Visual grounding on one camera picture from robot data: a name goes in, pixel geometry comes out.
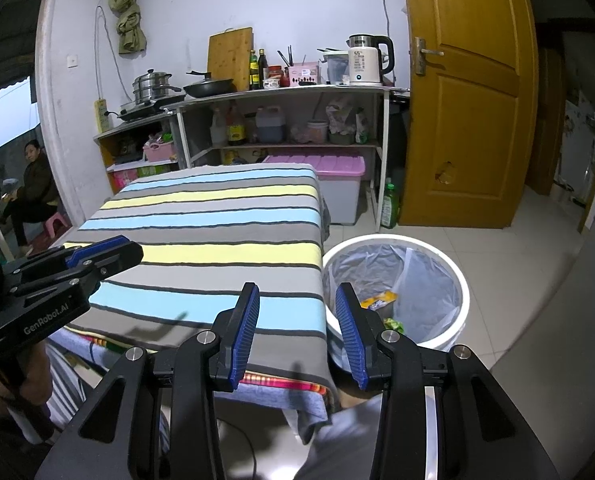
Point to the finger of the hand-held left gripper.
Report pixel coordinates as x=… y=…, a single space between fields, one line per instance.
x=97 y=250
x=122 y=260

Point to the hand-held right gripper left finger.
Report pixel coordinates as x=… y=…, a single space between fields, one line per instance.
x=245 y=332

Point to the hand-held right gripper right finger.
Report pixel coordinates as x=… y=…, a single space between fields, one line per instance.
x=351 y=335

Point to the long yellow snack packet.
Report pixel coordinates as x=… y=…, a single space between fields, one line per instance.
x=377 y=301

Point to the green snack packet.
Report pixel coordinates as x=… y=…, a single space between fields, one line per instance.
x=395 y=326

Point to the clear bin liner bag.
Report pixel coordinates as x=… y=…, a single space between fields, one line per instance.
x=427 y=280

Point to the white round trash bin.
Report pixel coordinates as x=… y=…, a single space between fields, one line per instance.
x=457 y=325

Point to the person's left hand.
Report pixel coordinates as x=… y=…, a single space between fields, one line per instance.
x=37 y=375

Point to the pink plastic stool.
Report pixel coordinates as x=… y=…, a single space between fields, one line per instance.
x=57 y=225

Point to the colourful striped sheet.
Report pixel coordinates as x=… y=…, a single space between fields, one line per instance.
x=287 y=385

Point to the pink green carton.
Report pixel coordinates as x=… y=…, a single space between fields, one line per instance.
x=126 y=180

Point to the striped blanket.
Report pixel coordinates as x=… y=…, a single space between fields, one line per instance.
x=202 y=240

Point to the wooden shelf unit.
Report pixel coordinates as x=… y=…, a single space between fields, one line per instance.
x=103 y=155

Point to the person's right leg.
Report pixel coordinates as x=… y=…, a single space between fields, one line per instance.
x=337 y=440

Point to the pink plastic basket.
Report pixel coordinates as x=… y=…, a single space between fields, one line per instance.
x=160 y=152

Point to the green plastic bottle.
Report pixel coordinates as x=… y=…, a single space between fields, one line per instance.
x=390 y=207

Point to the yellowed power strip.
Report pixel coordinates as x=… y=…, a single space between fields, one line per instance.
x=101 y=115

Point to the pink-lid storage box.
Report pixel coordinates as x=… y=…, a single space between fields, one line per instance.
x=337 y=185

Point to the black induction cooker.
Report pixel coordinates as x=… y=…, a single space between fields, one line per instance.
x=147 y=107

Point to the clear plastic bottle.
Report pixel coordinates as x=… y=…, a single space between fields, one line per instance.
x=218 y=130

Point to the steel steamer pot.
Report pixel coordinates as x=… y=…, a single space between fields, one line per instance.
x=152 y=87

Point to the yellow-label oil bottle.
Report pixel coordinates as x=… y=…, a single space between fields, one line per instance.
x=235 y=127

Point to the black frying pan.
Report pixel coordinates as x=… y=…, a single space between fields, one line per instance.
x=210 y=87

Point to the dark liquid plastic jug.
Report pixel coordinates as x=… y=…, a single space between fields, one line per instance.
x=270 y=127

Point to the yellow-green sauce bottle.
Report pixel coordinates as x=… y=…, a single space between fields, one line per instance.
x=253 y=72

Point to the wooden cutting board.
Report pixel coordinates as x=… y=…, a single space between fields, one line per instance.
x=230 y=55

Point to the green hanging cloth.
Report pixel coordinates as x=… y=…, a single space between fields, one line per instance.
x=127 y=20

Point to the white metal shelf table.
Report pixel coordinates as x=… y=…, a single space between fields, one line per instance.
x=287 y=91

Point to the dark sauce bottle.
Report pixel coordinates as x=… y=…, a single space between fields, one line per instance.
x=263 y=70

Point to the red sauce jar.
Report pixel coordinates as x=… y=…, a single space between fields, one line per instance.
x=275 y=74

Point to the yellow wooden door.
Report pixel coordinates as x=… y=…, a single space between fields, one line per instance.
x=467 y=110

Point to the pink utensil holder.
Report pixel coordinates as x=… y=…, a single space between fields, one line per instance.
x=303 y=75

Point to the clear plastic container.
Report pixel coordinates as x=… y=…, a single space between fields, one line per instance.
x=336 y=67

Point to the white electric kettle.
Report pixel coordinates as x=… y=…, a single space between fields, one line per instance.
x=365 y=65

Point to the white refrigerator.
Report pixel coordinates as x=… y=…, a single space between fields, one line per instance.
x=585 y=150

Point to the white wall switch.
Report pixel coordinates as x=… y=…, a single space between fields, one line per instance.
x=72 y=61

